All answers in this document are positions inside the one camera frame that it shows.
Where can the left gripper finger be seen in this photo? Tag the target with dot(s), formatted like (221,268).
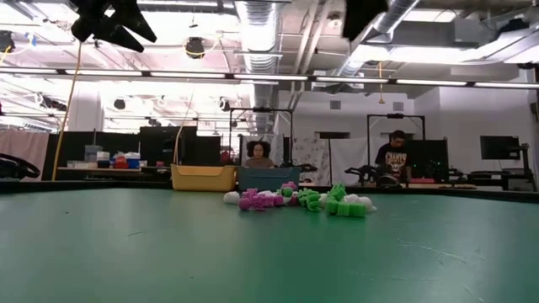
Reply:
(132,17)
(94,28)

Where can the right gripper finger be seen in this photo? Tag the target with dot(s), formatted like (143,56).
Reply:
(364,14)

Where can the green plastic skeleton toy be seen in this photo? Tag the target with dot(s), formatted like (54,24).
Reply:
(337,192)
(347,209)
(287,192)
(312,202)

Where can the black background robot arm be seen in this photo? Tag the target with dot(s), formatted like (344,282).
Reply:
(364,171)

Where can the long ceiling light strip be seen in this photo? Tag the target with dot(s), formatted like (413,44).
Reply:
(109,73)

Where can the black round ceiling fixture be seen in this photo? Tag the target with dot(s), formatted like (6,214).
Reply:
(195,48)

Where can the small dark round fixture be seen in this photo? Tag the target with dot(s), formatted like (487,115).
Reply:
(119,104)
(225,104)

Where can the black partition panel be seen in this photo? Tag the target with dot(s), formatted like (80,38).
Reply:
(160,143)
(71,147)

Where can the clear plastic container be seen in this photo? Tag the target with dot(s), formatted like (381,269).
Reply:
(92,153)

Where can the pink curtain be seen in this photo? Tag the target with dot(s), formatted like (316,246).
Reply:
(25,145)

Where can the red plastic container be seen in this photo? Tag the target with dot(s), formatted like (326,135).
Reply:
(121,163)

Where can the blue plastic box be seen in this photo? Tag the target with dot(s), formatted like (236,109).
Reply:
(133,163)

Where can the wooden side table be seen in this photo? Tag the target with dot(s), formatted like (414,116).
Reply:
(84,170)

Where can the plain white cloth sheet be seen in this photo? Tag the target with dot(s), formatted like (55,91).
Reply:
(349,160)

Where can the person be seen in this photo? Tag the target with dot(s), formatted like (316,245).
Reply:
(257,153)
(393,157)

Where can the patterned white cloth sheet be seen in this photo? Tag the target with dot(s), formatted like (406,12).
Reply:
(311,155)

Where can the black rounded chair back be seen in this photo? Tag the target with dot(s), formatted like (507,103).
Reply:
(387,182)

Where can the red flat object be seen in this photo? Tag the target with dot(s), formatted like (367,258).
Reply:
(422,180)

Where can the yellow plastic bin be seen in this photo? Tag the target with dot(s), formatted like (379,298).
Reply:
(202,179)

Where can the wooden workbench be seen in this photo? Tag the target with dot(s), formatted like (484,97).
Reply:
(446,185)

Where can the black computer monitor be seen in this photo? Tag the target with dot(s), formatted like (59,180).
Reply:
(500,147)

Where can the blue-grey plastic bin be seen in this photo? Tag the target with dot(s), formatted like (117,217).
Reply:
(265,179)

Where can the black monitor stand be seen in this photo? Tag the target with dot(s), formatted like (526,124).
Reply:
(525,168)

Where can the black office desk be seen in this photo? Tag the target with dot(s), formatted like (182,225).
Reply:
(516,181)

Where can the silver ceiling air duct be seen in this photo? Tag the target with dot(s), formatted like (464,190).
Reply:
(391,12)
(259,38)

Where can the grey wall air vent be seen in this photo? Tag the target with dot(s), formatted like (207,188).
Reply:
(335,105)
(398,106)

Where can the black metal frame stand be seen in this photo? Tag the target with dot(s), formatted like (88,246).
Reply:
(262,110)
(395,115)

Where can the black curved frame bracket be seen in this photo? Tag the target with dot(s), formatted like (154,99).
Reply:
(309,167)
(6,168)

